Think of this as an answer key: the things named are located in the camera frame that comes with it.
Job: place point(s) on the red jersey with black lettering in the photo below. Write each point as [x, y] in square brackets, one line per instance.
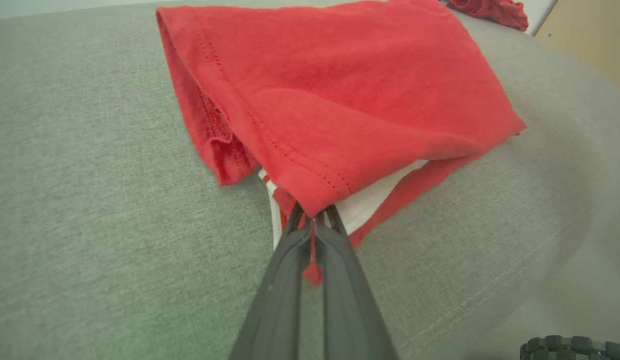
[339, 100]

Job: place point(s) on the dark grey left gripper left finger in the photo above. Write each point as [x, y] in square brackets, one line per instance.
[275, 310]

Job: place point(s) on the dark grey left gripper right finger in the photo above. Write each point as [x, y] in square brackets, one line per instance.
[349, 310]

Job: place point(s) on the stack of red jerseys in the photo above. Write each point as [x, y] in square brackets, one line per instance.
[494, 12]

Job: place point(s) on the beige wooden panel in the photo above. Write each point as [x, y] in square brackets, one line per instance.
[594, 35]

